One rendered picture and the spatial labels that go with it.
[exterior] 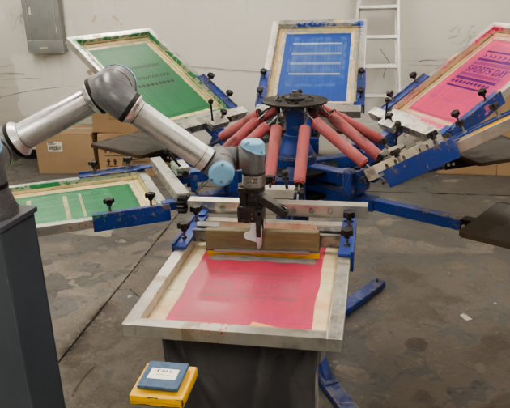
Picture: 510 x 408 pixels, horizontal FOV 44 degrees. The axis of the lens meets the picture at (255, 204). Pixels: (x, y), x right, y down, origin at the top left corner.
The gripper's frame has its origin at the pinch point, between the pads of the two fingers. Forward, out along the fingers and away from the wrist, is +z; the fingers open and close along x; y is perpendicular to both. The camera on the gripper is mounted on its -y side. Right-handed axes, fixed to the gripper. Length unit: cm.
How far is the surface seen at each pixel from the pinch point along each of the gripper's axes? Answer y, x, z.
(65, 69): 277, -420, 5
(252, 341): -7, 52, 4
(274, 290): -7.4, 22.3, 5.3
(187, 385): 6, 71, 6
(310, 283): -17.9, 16.7, 5.2
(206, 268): 16.9, 10.1, 5.4
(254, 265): 1.5, 5.9, 5.3
